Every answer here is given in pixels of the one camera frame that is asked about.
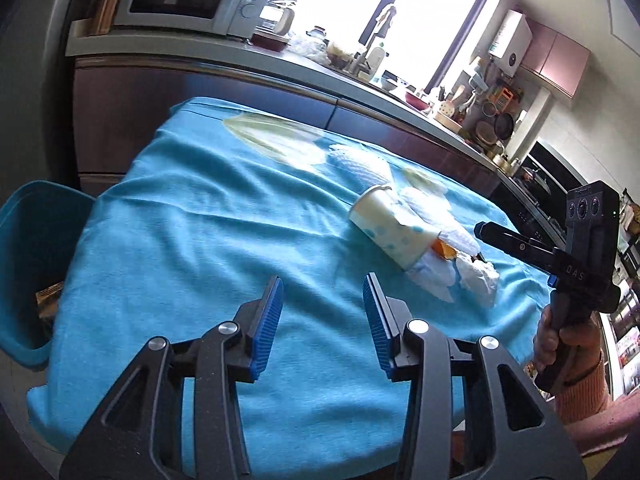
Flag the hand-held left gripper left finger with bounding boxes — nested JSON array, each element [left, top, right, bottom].
[[59, 275, 285, 480]]

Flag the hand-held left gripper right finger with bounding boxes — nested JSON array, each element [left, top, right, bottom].
[[362, 272, 587, 480]]

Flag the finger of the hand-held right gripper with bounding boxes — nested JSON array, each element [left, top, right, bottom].
[[474, 221, 557, 267]]

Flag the white tissue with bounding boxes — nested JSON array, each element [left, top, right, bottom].
[[457, 257, 501, 307]]

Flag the dotted paper cup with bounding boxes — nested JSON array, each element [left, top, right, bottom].
[[348, 185, 441, 268]]

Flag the blue plastic bin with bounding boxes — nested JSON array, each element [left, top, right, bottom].
[[0, 180, 96, 372]]

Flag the person's right forearm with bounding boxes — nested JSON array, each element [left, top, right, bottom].
[[552, 355, 640, 461]]

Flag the person's right hand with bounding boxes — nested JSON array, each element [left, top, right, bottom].
[[532, 304, 603, 386]]

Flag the cluttered shelf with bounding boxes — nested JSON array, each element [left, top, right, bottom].
[[602, 187, 640, 401]]

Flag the black built-in oven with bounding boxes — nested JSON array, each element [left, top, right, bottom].
[[515, 140, 586, 211]]

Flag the blue flower printed tablecloth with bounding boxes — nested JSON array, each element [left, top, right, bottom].
[[25, 96, 556, 478]]

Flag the white foam fruit net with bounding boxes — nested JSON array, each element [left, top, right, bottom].
[[325, 142, 396, 191], [400, 185, 481, 256]]

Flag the hanging black pan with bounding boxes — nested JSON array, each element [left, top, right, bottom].
[[492, 112, 516, 141]]

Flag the white water heater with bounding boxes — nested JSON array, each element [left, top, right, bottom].
[[487, 9, 533, 76]]

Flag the white soap pump bottle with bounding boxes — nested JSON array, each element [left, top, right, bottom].
[[369, 42, 390, 81]]

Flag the dark framed window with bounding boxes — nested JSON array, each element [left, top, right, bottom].
[[272, 0, 506, 91]]

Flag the brown kitchen counter cabinet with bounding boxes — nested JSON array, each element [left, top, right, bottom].
[[65, 30, 566, 241]]

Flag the steel kitchen faucet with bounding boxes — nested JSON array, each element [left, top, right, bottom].
[[357, 5, 398, 73]]

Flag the cloth on faucet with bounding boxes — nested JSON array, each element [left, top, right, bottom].
[[377, 5, 398, 36]]

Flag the clear plastic bags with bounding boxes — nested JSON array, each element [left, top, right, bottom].
[[290, 30, 333, 58]]

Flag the red lidded bowl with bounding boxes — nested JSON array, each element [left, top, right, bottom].
[[250, 30, 291, 51]]

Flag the glass jug appliance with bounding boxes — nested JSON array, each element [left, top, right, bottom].
[[260, 0, 301, 36]]

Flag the grey refrigerator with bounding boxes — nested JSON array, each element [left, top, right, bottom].
[[0, 0, 76, 196]]

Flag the pink upper wall cabinet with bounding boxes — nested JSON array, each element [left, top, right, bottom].
[[520, 20, 591, 100]]

